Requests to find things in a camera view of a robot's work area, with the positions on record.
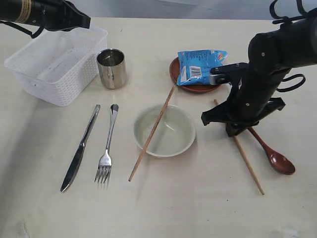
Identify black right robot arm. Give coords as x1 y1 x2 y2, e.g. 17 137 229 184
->
223 8 317 137

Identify white ceramic bowl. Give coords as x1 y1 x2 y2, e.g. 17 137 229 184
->
133 104 196 158

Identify stainless steel cup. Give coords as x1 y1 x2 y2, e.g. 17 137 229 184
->
97 49 127 89

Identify reddish brown wooden spoon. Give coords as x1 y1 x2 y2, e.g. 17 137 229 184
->
248 127 296 175

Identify silver metal spoon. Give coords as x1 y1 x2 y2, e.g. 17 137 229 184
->
94 104 119 184

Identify silver metal knife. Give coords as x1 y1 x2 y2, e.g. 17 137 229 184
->
60 104 101 193

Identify wooden chopstick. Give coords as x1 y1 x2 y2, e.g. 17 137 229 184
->
213 99 265 196
128 85 176 182

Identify brown round plate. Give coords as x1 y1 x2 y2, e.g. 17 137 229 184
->
169 56 221 94

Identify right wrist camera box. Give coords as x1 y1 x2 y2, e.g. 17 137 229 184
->
209 62 248 86

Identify white woven plastic basket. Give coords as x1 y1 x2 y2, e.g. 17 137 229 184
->
4 26 107 107

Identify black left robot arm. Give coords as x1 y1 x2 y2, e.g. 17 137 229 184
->
0 0 126 107

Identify blue chips bag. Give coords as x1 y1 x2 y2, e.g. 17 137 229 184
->
177 50 228 86

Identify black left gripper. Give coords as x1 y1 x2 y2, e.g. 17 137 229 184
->
31 0 91 31

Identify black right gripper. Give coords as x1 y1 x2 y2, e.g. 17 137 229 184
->
201 66 286 136

